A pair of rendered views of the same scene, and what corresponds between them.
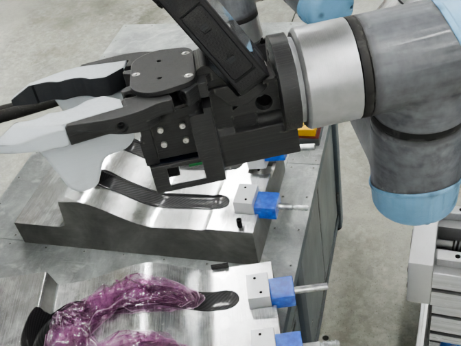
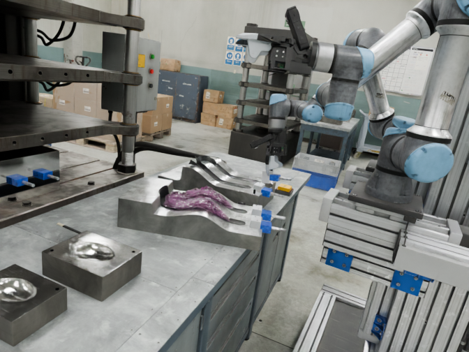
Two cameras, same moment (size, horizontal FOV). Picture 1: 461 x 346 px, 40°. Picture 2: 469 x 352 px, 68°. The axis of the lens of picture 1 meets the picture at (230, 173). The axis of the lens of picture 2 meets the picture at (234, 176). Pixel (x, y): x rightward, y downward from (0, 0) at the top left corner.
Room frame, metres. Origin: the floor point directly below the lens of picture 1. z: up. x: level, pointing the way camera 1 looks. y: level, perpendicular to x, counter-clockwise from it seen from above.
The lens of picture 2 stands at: (-0.59, 0.14, 1.38)
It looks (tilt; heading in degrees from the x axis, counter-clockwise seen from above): 17 degrees down; 358
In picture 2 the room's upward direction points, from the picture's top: 8 degrees clockwise
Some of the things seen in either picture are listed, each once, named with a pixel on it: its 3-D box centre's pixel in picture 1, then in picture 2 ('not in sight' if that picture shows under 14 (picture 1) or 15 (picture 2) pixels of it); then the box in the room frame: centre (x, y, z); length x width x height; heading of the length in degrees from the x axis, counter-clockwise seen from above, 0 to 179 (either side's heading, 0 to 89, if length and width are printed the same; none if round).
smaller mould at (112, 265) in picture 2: not in sight; (93, 262); (0.22, 0.45, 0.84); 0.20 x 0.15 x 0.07; 68
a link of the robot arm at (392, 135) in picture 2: not in sight; (401, 147); (0.51, -0.42, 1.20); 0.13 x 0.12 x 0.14; 0
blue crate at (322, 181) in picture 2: not in sight; (314, 176); (4.00, -1.10, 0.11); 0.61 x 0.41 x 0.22; 67
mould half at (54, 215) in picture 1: (149, 182); (218, 179); (0.97, 0.17, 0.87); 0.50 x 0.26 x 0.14; 68
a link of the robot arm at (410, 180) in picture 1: (409, 144); (339, 98); (0.40, -0.16, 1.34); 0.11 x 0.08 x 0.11; 0
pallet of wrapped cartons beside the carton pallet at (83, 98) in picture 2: not in sight; (98, 112); (4.78, 2.20, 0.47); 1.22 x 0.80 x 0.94; 71
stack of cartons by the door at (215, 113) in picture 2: not in sight; (220, 109); (7.78, 0.45, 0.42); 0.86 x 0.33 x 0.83; 67
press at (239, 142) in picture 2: not in sight; (276, 96); (5.59, -0.58, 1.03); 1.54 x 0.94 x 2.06; 157
